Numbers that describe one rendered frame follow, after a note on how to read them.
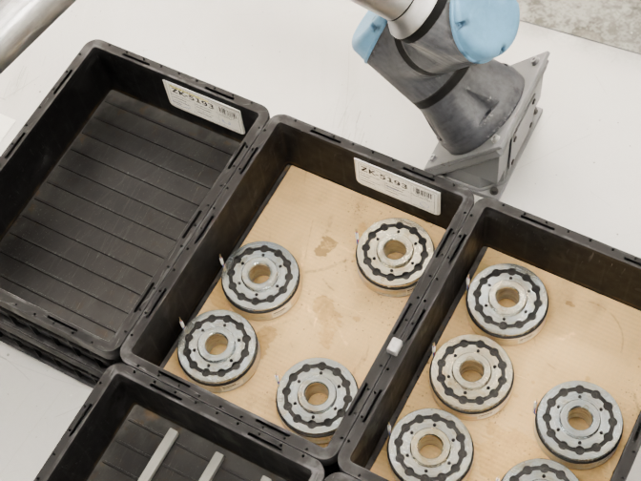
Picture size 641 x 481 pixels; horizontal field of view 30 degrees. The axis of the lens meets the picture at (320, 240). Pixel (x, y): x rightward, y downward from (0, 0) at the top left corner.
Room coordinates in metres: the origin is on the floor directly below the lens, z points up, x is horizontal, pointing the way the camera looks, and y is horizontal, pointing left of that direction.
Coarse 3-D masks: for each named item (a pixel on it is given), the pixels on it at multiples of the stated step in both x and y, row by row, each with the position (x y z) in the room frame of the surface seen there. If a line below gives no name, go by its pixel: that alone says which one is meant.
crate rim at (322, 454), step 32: (384, 160) 0.83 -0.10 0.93; (224, 192) 0.82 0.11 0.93; (448, 192) 0.76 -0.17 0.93; (192, 256) 0.74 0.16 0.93; (160, 288) 0.70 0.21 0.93; (416, 288) 0.64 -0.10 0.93; (128, 352) 0.62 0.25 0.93; (384, 352) 0.56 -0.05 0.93; (192, 384) 0.57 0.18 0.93; (256, 416) 0.51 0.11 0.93; (352, 416) 0.49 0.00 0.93; (320, 448) 0.46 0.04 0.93
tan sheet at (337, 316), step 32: (288, 192) 0.87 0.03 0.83; (320, 192) 0.86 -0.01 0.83; (352, 192) 0.85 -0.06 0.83; (256, 224) 0.82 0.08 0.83; (288, 224) 0.81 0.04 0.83; (320, 224) 0.81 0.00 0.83; (352, 224) 0.80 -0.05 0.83; (320, 256) 0.76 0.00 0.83; (352, 256) 0.75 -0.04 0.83; (320, 288) 0.71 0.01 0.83; (352, 288) 0.70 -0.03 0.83; (288, 320) 0.67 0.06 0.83; (320, 320) 0.66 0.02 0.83; (352, 320) 0.66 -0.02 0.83; (384, 320) 0.65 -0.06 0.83; (288, 352) 0.63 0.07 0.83; (320, 352) 0.62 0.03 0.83; (352, 352) 0.61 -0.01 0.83; (256, 384) 0.59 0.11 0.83
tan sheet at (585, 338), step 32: (576, 288) 0.64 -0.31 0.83; (576, 320) 0.60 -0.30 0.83; (608, 320) 0.59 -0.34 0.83; (640, 320) 0.59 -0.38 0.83; (512, 352) 0.57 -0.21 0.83; (544, 352) 0.57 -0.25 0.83; (576, 352) 0.56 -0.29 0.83; (608, 352) 0.55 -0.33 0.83; (640, 352) 0.54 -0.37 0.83; (416, 384) 0.55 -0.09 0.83; (544, 384) 0.52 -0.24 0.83; (608, 384) 0.51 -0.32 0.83; (640, 384) 0.50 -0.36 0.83; (512, 416) 0.49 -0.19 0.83; (384, 448) 0.48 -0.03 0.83; (480, 448) 0.46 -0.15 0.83; (512, 448) 0.45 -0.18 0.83; (480, 480) 0.42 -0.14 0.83; (608, 480) 0.39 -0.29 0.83
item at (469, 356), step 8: (472, 352) 0.57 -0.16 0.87; (456, 360) 0.56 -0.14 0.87; (464, 360) 0.56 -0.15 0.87; (472, 360) 0.56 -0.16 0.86; (480, 360) 0.56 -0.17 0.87; (456, 368) 0.55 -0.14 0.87; (488, 368) 0.54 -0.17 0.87; (456, 376) 0.54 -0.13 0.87; (488, 376) 0.53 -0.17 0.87; (464, 384) 0.53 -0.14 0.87; (472, 384) 0.53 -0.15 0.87; (480, 384) 0.52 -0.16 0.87
